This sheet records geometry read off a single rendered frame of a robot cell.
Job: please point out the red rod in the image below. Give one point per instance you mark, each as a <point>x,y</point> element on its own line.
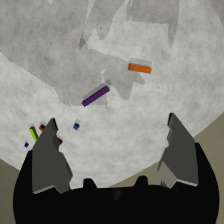
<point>42,127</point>

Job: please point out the purple rod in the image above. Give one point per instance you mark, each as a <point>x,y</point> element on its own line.
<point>95,96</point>

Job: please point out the lime green rod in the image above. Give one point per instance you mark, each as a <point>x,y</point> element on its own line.
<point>34,133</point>

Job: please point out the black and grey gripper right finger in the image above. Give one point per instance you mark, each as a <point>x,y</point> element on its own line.
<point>185,168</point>

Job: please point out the orange rod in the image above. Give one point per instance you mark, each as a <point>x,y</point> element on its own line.
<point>139,68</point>

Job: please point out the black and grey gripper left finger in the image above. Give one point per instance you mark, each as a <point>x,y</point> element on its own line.
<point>44,175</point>

